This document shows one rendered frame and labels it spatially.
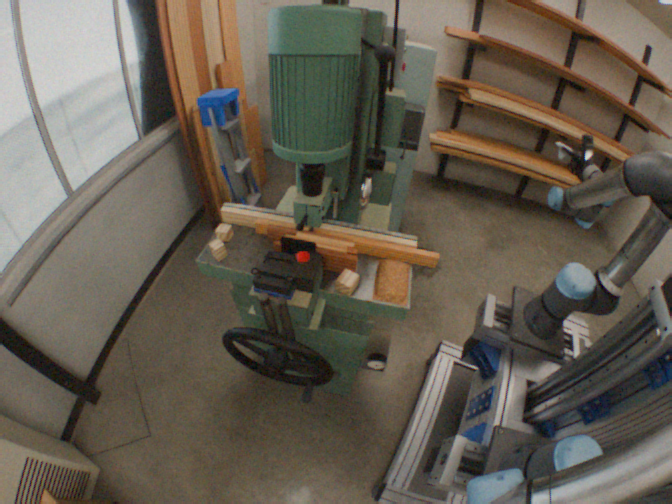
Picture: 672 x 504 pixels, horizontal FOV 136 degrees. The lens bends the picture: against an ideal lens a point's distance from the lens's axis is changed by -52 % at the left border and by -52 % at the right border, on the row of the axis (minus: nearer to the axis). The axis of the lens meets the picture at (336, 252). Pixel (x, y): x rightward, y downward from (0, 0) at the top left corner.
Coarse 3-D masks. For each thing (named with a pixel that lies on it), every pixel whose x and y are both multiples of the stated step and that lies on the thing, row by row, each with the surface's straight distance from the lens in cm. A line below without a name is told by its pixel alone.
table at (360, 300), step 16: (240, 240) 86; (256, 240) 84; (208, 256) 84; (240, 256) 81; (256, 256) 80; (368, 256) 79; (208, 272) 86; (224, 272) 81; (240, 272) 77; (336, 272) 74; (368, 272) 75; (320, 288) 71; (368, 288) 72; (320, 304) 72; (336, 304) 74; (352, 304) 72; (368, 304) 71; (384, 304) 70; (320, 320) 70
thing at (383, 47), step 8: (376, 48) 48; (384, 48) 47; (392, 48) 48; (376, 56) 48; (384, 56) 47; (392, 56) 48; (384, 64) 50; (384, 72) 51; (384, 80) 52; (384, 88) 54; (384, 96) 56; (384, 104) 58; (376, 120) 63; (376, 128) 65; (376, 136) 68; (376, 144) 71; (368, 152) 77; (376, 152) 74; (384, 152) 77; (368, 160) 76; (376, 160) 76; (384, 160) 76; (368, 168) 78; (376, 168) 77
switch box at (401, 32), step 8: (384, 32) 84; (392, 32) 84; (400, 32) 84; (384, 40) 84; (392, 40) 84; (400, 40) 84; (400, 48) 84; (400, 56) 84; (400, 64) 84; (400, 72) 85
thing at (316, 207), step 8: (328, 184) 75; (328, 192) 74; (296, 200) 69; (304, 200) 69; (312, 200) 69; (320, 200) 69; (328, 200) 76; (296, 208) 69; (304, 208) 68; (312, 208) 68; (320, 208) 67; (296, 216) 71; (312, 216) 69; (320, 216) 69; (304, 224) 72; (312, 224) 71; (320, 224) 71
